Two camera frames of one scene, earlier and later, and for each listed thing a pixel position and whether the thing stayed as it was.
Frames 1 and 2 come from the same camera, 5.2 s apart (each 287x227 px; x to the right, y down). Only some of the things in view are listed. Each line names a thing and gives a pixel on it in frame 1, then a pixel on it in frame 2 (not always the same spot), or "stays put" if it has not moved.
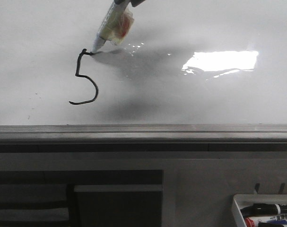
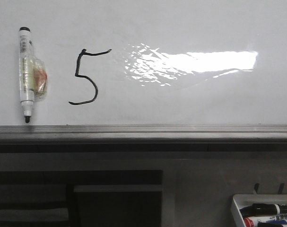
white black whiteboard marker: x=116 y=27 -> x=33 y=79
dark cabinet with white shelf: x=77 y=198 stays put
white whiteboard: x=184 y=63 stays put
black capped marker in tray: x=266 y=209 stays put
